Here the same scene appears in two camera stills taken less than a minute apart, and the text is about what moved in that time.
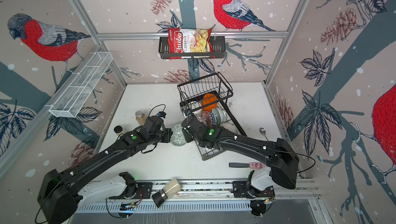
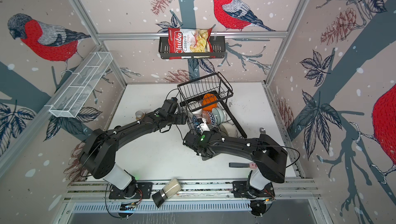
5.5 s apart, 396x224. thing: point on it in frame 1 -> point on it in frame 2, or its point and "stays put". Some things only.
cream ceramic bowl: x=228 y=126 stays put
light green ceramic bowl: x=219 y=115 stays put
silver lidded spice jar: x=141 y=117 stays put
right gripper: x=186 y=136 -> x=211 y=134
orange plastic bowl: x=209 y=98 stays put
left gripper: x=169 y=133 -> x=181 y=119
